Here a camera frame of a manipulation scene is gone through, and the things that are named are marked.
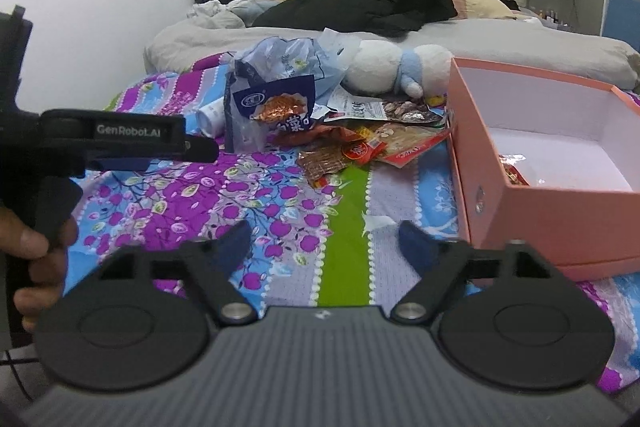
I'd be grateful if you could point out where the pink cardboard box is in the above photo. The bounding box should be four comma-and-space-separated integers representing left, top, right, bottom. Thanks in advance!
446, 57, 640, 283

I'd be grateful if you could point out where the beige pillow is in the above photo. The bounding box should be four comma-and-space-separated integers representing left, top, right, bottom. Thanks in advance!
450, 0, 512, 20

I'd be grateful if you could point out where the person's left hand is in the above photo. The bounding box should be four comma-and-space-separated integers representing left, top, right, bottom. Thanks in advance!
0, 206, 79, 334

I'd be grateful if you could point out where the white bottle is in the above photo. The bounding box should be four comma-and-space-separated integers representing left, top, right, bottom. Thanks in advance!
196, 101, 228, 138

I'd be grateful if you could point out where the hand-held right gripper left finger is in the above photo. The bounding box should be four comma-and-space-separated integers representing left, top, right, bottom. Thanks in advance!
94, 220, 257, 329

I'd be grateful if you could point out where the blue board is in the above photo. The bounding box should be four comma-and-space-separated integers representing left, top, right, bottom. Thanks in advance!
602, 0, 640, 52

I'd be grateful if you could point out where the red gold snack packet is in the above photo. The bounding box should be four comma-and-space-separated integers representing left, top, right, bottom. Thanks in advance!
499, 153, 532, 188

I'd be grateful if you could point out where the dark blue snack bag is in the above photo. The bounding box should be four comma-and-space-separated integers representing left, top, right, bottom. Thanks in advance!
223, 73, 326, 154

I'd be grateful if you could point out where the pile of clothes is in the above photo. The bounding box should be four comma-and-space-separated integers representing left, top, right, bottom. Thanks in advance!
187, 0, 266, 30

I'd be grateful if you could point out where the brown snack packet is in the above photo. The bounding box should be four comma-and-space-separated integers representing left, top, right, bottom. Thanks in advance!
297, 146, 348, 188

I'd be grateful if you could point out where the small red sachet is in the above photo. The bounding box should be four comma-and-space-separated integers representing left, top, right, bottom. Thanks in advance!
341, 138, 388, 166

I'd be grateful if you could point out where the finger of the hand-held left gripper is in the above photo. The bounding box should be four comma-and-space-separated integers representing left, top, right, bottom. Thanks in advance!
146, 137, 221, 164

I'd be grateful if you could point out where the grey duvet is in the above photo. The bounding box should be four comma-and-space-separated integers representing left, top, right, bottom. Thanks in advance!
144, 14, 640, 90

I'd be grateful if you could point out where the row of small bottles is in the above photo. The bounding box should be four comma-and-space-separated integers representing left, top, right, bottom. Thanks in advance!
532, 7, 573, 30

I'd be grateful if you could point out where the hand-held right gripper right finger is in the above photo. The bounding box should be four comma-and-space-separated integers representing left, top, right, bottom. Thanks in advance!
391, 220, 557, 327

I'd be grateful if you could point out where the white and blue plush toy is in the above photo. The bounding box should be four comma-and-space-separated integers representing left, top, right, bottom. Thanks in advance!
342, 39, 453, 100

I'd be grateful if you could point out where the floral striped bedsheet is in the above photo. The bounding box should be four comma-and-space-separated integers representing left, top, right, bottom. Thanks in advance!
65, 52, 640, 395

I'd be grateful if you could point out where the white fish snack packet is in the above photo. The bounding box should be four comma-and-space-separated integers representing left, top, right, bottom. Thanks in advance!
322, 86, 447, 128

